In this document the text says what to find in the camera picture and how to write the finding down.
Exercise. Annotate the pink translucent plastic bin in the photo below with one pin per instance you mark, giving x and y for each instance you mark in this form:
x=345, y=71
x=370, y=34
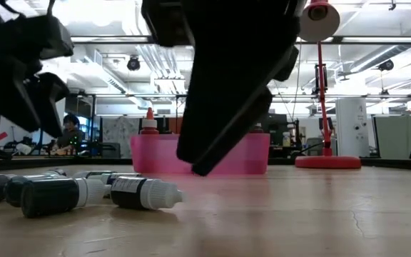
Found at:
x=155, y=153

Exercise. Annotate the small white container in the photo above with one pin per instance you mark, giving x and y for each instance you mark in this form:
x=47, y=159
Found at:
x=23, y=148

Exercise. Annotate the grey-green office partition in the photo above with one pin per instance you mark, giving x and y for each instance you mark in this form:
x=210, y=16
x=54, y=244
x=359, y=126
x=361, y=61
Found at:
x=391, y=135

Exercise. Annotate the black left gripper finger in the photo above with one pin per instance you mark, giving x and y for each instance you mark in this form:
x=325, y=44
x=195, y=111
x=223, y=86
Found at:
x=52, y=100
x=5, y=96

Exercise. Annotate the red desk lamp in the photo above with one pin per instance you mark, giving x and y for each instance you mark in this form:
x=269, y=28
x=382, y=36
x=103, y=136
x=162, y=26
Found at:
x=328, y=162

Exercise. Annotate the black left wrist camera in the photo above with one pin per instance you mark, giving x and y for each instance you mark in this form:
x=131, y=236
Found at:
x=41, y=35

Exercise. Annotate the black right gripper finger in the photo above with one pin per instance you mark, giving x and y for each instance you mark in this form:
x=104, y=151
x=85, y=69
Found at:
x=219, y=96
x=237, y=137

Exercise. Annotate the white round column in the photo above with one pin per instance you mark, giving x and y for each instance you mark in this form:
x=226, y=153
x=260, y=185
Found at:
x=351, y=125

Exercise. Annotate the large red food colouring bottle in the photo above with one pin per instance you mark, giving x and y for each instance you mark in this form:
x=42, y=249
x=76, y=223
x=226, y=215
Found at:
x=149, y=125

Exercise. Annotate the black aluminium table frame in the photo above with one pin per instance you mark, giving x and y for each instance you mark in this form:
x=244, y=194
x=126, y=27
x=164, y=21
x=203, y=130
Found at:
x=48, y=161

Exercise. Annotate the dark horizontal overhead beam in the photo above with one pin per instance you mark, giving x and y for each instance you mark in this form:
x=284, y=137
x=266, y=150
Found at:
x=112, y=39

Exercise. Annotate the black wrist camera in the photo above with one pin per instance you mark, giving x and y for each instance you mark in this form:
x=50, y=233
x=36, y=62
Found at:
x=166, y=21
x=41, y=35

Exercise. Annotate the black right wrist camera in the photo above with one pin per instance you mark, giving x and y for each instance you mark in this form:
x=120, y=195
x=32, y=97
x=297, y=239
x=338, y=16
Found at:
x=166, y=21

